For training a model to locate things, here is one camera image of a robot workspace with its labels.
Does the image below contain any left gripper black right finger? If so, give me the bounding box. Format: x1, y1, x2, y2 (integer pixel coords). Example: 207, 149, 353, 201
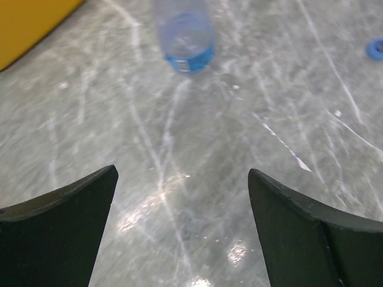
248, 169, 382, 286

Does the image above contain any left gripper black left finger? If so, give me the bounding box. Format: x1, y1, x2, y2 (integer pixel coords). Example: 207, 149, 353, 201
1, 165, 118, 286

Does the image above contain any blue bottle cap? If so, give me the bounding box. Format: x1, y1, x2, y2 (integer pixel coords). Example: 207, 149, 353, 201
366, 38, 383, 61

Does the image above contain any clear blue water bottle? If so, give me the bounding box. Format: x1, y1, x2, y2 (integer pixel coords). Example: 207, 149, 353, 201
153, 0, 215, 73

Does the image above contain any yellow plastic basket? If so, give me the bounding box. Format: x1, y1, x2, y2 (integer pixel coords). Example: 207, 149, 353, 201
1, 0, 83, 71

